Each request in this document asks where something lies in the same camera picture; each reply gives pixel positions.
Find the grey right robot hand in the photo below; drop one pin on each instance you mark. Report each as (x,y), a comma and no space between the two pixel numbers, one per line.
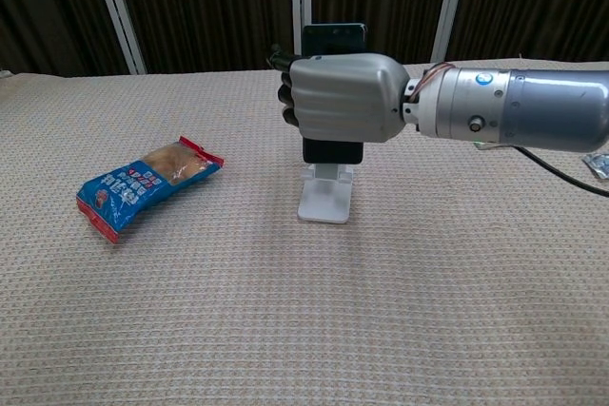
(347,97)

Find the black smartphone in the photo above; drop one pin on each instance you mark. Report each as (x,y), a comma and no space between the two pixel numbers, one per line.
(333,40)

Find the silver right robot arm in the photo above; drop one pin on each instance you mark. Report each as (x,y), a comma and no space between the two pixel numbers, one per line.
(514,106)

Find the white phone stand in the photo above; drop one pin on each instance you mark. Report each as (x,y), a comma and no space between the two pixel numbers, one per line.
(326,199)

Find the blue red bread snack bag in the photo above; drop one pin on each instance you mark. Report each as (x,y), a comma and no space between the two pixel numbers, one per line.
(138,187)

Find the beige woven tablecloth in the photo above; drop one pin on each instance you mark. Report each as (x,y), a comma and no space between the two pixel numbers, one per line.
(238,306)

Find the small silver foil packet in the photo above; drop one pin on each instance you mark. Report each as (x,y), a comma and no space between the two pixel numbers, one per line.
(598,163)

